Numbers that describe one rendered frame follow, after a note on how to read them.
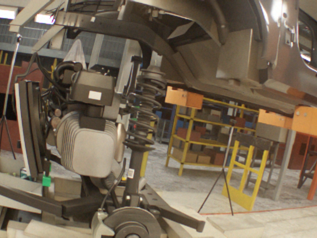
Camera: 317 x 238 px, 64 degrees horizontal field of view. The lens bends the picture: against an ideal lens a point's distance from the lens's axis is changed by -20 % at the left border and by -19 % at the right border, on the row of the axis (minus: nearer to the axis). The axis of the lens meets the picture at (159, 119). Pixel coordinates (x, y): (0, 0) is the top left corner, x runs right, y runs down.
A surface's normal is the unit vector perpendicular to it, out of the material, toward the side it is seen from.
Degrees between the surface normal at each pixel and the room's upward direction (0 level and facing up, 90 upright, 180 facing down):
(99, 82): 79
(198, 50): 104
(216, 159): 90
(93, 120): 90
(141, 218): 90
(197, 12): 90
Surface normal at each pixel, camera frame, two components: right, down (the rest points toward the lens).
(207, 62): 0.15, 0.32
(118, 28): 0.28, 0.11
